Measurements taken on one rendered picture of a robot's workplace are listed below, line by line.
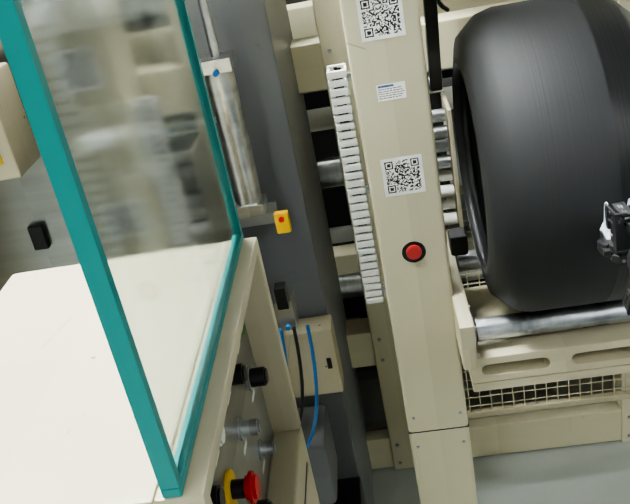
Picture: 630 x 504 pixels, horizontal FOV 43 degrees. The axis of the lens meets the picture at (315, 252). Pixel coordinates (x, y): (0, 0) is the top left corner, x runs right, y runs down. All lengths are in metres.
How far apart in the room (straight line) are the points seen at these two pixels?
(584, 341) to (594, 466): 1.05
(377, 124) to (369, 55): 0.12
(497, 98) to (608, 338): 0.54
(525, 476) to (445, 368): 0.94
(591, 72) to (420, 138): 0.31
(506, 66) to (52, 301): 0.79
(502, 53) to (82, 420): 0.87
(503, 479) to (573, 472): 0.21
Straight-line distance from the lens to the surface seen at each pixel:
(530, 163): 1.32
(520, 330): 1.59
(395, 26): 1.41
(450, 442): 1.84
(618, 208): 1.23
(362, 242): 1.56
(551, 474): 2.60
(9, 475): 0.92
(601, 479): 2.59
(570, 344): 1.61
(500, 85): 1.36
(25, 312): 1.23
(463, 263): 1.82
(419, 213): 1.53
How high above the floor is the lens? 1.79
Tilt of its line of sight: 27 degrees down
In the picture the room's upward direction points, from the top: 11 degrees counter-clockwise
